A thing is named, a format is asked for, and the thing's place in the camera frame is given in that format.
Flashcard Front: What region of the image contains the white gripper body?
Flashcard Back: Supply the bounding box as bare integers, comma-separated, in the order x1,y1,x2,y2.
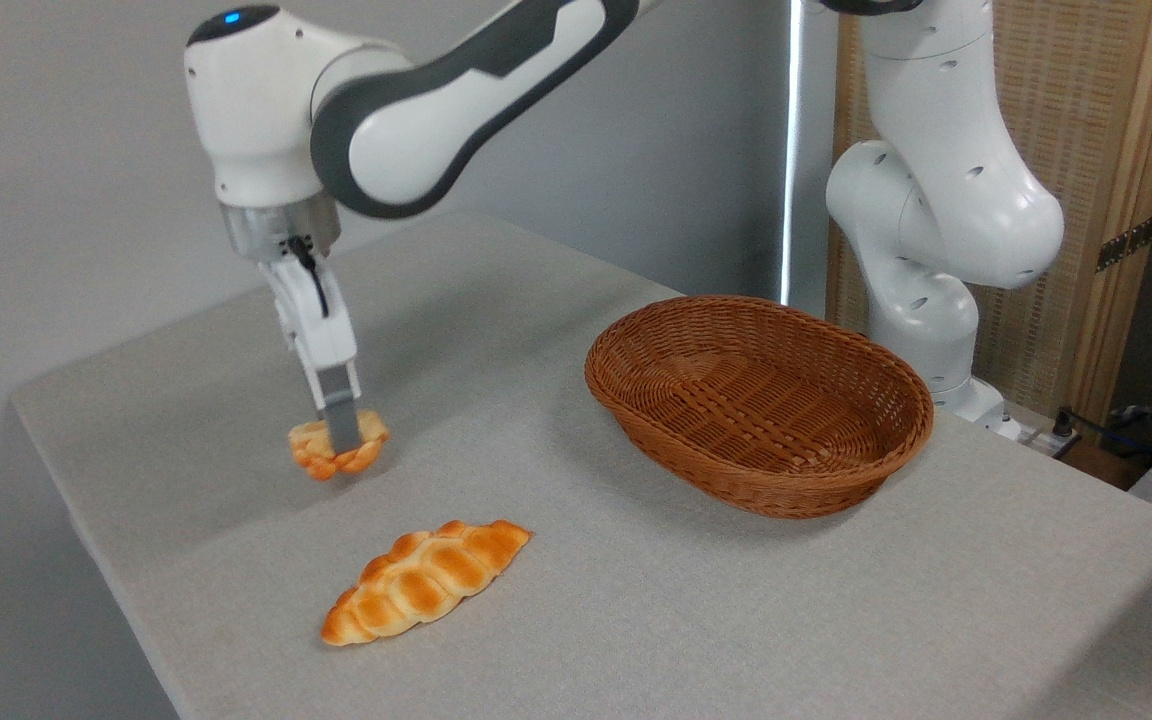
258,257,360,371

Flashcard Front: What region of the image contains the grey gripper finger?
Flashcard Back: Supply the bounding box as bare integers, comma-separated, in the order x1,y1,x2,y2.
312,359,365,455

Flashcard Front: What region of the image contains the small round bread roll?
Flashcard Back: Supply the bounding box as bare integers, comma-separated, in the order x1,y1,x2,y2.
288,408,390,482

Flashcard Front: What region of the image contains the long braided bread loaf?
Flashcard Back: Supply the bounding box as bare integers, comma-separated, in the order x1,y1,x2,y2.
321,519,533,647

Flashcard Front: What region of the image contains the brown wicker oval basket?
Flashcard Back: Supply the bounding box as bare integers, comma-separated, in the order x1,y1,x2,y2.
584,295,935,520

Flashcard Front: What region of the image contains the grey tablecloth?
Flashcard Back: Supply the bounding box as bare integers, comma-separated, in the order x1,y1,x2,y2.
11,210,1152,720

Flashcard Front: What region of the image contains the dark metal screen hinge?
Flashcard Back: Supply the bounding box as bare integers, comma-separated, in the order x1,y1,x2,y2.
1096,215,1152,273

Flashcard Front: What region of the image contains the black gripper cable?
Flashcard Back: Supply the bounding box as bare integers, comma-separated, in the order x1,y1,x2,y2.
284,235,330,319

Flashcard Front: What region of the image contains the black floor cable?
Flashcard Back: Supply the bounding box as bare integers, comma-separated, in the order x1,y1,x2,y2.
1066,410,1152,469

